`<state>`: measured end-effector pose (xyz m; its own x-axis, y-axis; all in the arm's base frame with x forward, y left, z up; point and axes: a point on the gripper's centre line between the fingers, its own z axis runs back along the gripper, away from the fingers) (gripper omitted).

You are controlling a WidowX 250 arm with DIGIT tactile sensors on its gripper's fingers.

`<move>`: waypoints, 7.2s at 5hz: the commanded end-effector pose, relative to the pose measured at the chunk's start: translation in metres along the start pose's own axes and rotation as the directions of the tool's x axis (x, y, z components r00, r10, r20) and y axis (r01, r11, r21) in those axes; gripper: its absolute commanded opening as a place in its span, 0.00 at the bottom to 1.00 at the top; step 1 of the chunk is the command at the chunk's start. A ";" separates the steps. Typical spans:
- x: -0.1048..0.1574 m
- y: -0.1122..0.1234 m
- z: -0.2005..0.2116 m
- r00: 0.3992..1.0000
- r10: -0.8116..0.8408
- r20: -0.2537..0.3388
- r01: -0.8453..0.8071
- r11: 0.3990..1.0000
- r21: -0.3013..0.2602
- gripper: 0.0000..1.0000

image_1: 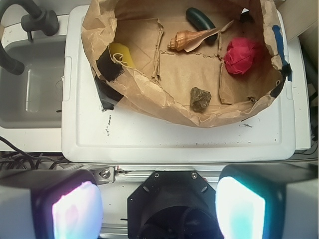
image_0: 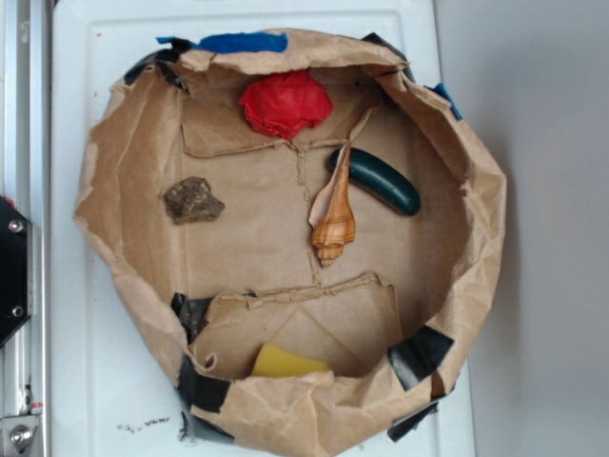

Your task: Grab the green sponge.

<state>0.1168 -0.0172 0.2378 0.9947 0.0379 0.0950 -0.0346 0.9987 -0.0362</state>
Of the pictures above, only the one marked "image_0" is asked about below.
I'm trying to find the red crumpled paper ball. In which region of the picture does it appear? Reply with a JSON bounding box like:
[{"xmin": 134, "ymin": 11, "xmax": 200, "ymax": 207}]
[{"xmin": 239, "ymin": 70, "xmax": 334, "ymax": 140}]

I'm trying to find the aluminium frame rail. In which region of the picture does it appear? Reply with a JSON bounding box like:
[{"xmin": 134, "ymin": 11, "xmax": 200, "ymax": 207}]
[{"xmin": 1, "ymin": 1, "xmax": 53, "ymax": 456}]

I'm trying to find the dark green oblong object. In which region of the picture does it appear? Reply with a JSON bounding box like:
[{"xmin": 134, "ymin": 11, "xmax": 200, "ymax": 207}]
[{"xmin": 349, "ymin": 148, "xmax": 421, "ymax": 216}]

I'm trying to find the brown rock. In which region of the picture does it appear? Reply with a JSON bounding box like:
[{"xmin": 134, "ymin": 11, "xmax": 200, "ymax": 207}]
[{"xmin": 163, "ymin": 176, "xmax": 226, "ymax": 225}]

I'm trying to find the brown paper bag bin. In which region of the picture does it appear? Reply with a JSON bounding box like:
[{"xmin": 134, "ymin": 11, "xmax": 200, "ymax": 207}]
[{"xmin": 74, "ymin": 30, "xmax": 506, "ymax": 456}]

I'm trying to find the orange spiral seashell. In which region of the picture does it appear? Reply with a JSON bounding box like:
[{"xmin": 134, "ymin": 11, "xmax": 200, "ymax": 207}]
[{"xmin": 308, "ymin": 142, "xmax": 356, "ymax": 267}]

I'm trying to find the metal corner bracket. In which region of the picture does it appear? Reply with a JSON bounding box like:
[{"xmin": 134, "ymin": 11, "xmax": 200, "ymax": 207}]
[{"xmin": 0, "ymin": 415, "xmax": 41, "ymax": 457}]

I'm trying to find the yellow sponge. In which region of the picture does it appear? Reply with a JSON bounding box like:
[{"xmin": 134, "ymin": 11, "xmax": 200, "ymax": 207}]
[{"xmin": 250, "ymin": 344, "xmax": 331, "ymax": 378}]

